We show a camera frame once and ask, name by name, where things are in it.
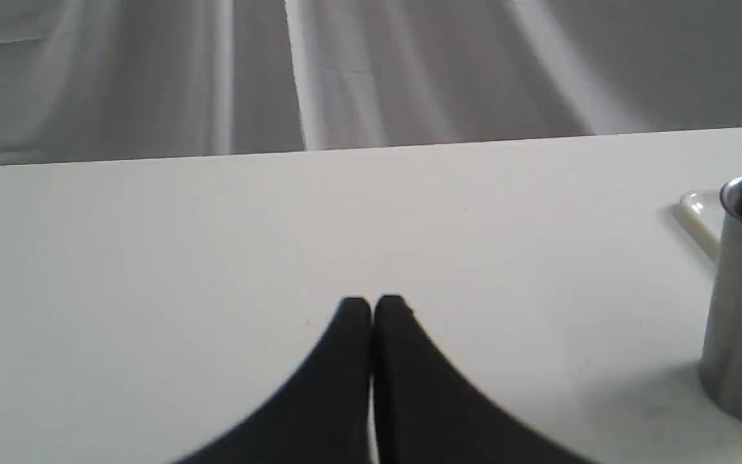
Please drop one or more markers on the white plastic tray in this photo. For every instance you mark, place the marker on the white plastic tray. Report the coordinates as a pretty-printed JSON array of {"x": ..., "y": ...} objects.
[{"x": 702, "y": 216}]

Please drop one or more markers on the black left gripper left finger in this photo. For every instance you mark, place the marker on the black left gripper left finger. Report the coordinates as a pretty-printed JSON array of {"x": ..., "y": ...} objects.
[{"x": 320, "y": 414}]

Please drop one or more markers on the grey backdrop cloth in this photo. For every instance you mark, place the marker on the grey backdrop cloth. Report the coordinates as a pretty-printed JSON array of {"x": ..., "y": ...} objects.
[{"x": 113, "y": 80}]

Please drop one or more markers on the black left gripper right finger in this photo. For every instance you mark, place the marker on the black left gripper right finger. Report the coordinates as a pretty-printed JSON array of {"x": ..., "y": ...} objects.
[{"x": 426, "y": 411}]

